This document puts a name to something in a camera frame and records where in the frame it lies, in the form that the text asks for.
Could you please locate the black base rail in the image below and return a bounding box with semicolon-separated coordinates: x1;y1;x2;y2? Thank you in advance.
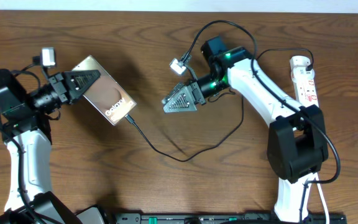
76;212;347;224

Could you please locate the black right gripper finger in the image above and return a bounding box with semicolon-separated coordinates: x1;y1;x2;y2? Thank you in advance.
163;86;197;113
162;83;185;105

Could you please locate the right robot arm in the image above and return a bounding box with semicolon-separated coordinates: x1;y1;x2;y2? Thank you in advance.
162;37;328;223

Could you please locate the black charging cable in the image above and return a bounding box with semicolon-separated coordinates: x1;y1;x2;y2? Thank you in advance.
124;47;314;163

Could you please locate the black right camera cable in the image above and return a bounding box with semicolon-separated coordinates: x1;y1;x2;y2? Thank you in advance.
178;19;342;224

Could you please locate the white power strip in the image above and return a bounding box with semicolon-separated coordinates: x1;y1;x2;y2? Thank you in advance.
291;67;319;107

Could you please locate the white USB charger plug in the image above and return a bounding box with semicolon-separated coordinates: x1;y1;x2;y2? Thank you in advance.
290;55;311;70

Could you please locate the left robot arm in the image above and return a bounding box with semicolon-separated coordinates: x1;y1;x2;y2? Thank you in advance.
0;68;106;223

